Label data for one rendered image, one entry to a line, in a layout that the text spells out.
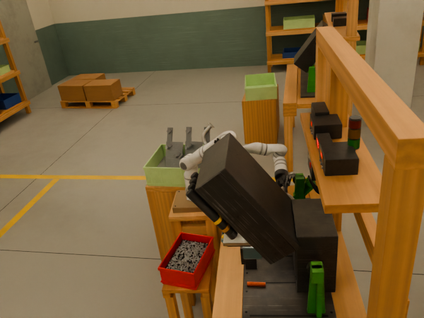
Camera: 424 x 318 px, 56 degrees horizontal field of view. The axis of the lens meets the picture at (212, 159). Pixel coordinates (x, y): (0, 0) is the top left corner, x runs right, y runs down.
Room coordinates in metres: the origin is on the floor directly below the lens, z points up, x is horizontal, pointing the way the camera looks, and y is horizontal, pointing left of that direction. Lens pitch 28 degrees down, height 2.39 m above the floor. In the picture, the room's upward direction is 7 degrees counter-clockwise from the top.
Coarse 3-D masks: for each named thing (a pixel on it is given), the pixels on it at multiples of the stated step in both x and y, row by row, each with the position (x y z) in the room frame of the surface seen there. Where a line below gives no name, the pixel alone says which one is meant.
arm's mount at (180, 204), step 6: (180, 192) 2.40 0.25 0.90; (180, 198) 2.33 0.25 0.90; (186, 198) 2.32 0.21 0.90; (174, 204) 2.26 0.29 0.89; (180, 204) 2.26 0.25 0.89; (186, 204) 2.25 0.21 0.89; (192, 204) 2.24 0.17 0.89; (174, 210) 2.23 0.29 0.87; (180, 210) 2.22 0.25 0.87; (186, 210) 2.22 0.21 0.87; (192, 210) 2.21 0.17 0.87; (198, 210) 2.21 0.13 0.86
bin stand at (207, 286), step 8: (208, 272) 1.69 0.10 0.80; (216, 272) 1.88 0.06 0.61; (208, 280) 1.62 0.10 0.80; (168, 288) 1.60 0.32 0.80; (176, 288) 1.59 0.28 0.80; (184, 288) 1.58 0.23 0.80; (200, 288) 1.57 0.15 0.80; (208, 288) 1.56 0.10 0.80; (168, 296) 1.59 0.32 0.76; (184, 296) 1.87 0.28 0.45; (208, 296) 1.55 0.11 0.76; (168, 304) 1.59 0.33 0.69; (176, 304) 1.62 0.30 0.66; (184, 304) 1.87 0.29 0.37; (208, 304) 1.56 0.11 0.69; (168, 312) 1.59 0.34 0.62; (176, 312) 1.59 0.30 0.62; (184, 312) 1.87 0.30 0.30; (192, 312) 1.91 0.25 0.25; (208, 312) 1.56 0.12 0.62
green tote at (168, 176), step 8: (160, 144) 3.12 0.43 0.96; (184, 144) 3.06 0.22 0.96; (160, 152) 3.07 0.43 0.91; (184, 152) 3.06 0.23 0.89; (152, 160) 2.89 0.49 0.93; (160, 160) 3.04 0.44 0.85; (144, 168) 2.73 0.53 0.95; (152, 168) 2.71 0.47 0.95; (160, 168) 2.69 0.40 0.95; (168, 168) 2.67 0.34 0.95; (176, 168) 2.66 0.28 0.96; (152, 176) 2.72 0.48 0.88; (160, 176) 2.70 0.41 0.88; (168, 176) 2.68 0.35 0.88; (176, 176) 2.66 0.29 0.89; (152, 184) 2.72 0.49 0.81; (160, 184) 2.70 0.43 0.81; (168, 184) 2.68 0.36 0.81; (176, 184) 2.66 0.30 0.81; (184, 184) 2.65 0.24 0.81
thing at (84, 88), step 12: (72, 84) 7.41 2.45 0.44; (84, 84) 7.31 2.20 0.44; (96, 84) 7.21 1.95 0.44; (108, 84) 7.12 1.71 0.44; (120, 84) 7.37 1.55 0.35; (72, 96) 7.33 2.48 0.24; (84, 96) 7.23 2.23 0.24; (96, 96) 7.14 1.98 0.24; (108, 96) 7.06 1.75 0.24; (120, 96) 7.28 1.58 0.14; (72, 108) 7.33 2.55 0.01; (84, 108) 7.25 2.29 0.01; (96, 108) 7.16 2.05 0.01; (108, 108) 7.07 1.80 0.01
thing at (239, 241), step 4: (224, 236) 1.57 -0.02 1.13; (240, 236) 1.56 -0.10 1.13; (224, 240) 1.54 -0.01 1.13; (228, 240) 1.54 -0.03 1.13; (232, 240) 1.53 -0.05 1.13; (236, 240) 1.53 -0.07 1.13; (240, 240) 1.52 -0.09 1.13; (244, 240) 1.52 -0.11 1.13; (224, 244) 1.52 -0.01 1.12; (228, 244) 1.52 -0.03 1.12; (232, 244) 1.51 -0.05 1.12; (236, 244) 1.51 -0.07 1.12; (240, 244) 1.51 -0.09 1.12; (244, 244) 1.51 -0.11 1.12; (248, 244) 1.50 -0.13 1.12
